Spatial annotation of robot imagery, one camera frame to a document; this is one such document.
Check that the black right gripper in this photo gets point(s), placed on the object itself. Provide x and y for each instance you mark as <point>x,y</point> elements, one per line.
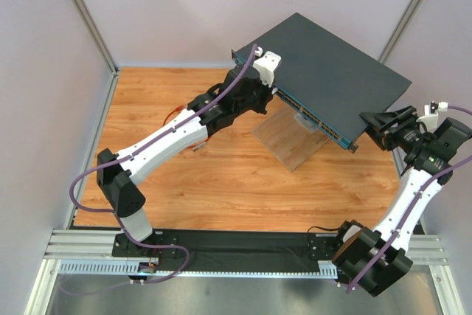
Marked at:
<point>389,127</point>

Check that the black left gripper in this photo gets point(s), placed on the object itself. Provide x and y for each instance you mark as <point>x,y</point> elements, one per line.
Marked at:
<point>263,94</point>

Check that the dark blue network switch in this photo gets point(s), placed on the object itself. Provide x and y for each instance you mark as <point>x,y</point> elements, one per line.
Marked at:
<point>329,81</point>

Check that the silver transceiver module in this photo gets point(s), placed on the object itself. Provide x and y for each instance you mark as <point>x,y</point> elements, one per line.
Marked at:
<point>198,146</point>

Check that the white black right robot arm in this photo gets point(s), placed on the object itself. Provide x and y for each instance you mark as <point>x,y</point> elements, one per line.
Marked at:
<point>374,259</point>

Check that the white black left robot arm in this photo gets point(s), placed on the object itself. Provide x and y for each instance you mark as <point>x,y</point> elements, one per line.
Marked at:
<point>122,172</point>

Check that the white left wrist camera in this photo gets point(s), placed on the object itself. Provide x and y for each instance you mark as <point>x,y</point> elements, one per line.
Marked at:
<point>266,64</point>

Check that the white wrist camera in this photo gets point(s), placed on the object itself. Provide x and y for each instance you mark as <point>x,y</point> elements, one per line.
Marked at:
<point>266,64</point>
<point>429,121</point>

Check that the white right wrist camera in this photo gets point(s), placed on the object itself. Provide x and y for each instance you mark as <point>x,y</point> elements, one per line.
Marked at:
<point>429,121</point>

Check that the wooden switch stand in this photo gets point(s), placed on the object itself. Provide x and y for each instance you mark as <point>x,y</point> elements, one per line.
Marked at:
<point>289,137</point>

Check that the right aluminium frame post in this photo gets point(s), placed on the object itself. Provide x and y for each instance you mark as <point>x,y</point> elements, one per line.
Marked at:
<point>400,28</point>

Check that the aluminium frame post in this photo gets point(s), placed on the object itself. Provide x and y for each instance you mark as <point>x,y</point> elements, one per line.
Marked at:
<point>95,34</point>
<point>400,28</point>

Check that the left aluminium frame post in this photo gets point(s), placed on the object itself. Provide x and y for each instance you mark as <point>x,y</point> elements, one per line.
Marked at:
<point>95,34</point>

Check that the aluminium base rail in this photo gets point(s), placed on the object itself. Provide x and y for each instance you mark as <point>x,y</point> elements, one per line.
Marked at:
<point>82,251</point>

